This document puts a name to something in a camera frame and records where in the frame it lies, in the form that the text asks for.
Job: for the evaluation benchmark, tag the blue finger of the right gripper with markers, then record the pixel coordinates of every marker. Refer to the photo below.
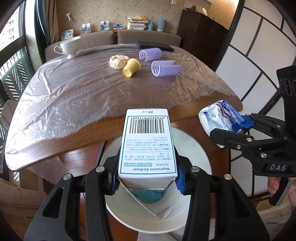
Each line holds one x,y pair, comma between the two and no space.
246,123

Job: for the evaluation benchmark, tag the photo frame far left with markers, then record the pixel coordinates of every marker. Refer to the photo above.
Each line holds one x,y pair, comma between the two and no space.
67,34

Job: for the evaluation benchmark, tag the grey cylindrical speaker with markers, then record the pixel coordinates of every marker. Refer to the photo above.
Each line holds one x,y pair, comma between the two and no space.
161,25

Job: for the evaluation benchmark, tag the white trash bin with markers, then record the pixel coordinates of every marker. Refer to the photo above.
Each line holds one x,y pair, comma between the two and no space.
171,211

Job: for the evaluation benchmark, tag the purple hair roller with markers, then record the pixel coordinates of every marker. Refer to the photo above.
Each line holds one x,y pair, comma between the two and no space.
150,54
165,68

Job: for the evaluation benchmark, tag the small yellow cup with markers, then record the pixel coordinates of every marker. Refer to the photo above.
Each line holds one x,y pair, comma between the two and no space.
131,67

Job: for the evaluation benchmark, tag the dark curtain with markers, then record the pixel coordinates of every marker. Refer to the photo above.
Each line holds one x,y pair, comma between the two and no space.
46,25

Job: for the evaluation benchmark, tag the dark wooden cabinet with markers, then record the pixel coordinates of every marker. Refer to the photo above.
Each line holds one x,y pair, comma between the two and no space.
201,36

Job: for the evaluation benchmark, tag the beige paper towel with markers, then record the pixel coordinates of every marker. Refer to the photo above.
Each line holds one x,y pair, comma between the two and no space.
118,62

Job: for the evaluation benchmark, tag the blue white plastic wrapper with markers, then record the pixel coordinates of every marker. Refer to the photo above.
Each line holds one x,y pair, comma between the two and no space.
221,115

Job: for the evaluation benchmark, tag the photo frame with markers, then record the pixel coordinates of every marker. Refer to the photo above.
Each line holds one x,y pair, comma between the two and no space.
117,26
104,25
85,28
67,34

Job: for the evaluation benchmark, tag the stack of books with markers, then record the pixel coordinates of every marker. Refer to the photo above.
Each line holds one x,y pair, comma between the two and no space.
137,22

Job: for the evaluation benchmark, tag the person's right hand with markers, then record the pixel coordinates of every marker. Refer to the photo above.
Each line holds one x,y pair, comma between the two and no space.
273,185

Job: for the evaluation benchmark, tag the teal cylinder vase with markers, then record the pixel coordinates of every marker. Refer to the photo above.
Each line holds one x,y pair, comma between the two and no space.
150,26

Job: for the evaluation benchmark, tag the clear dental floss box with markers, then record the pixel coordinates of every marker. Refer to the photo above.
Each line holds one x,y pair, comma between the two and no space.
148,196

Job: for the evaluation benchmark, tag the white marble side table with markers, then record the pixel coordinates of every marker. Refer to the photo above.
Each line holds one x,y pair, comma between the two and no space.
7,113

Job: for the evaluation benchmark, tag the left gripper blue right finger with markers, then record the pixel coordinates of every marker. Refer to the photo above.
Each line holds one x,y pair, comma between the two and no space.
180,180

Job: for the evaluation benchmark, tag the white blue naproxen box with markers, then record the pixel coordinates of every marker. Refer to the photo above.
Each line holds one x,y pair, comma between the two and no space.
147,151

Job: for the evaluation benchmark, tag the white embossed teacup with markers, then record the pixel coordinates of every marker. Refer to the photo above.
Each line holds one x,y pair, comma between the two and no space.
69,47

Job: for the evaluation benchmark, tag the black tablet blue case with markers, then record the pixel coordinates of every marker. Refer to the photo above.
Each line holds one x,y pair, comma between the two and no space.
149,45

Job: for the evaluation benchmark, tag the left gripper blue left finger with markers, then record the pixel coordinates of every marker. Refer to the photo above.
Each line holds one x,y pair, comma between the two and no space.
114,173

